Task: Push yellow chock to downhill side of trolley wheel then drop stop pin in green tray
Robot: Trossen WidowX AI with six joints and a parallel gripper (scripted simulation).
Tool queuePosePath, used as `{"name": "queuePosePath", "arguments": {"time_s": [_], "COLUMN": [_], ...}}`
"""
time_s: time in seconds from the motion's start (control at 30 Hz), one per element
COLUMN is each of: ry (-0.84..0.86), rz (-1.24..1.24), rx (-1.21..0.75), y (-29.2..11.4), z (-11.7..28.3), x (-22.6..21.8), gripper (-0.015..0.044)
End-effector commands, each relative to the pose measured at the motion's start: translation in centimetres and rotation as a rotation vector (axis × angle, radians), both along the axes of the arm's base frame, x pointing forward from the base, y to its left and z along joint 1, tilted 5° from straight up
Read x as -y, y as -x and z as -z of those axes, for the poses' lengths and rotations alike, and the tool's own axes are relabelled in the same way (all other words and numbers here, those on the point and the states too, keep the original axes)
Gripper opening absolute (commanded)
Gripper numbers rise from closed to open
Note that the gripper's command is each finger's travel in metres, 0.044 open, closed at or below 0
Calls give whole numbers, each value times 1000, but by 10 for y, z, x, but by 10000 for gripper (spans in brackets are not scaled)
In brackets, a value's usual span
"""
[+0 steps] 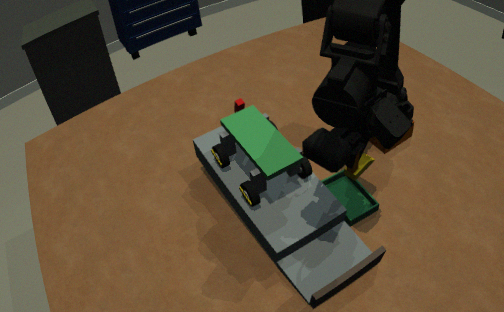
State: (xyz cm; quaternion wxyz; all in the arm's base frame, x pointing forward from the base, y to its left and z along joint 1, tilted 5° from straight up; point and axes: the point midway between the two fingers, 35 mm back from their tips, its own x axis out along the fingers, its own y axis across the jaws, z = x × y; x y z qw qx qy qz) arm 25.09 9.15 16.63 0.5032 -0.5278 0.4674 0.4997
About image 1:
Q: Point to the green tray floor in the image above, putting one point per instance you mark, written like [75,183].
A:
[349,196]

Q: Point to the green trolley with black wheels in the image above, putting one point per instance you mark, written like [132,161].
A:
[264,145]

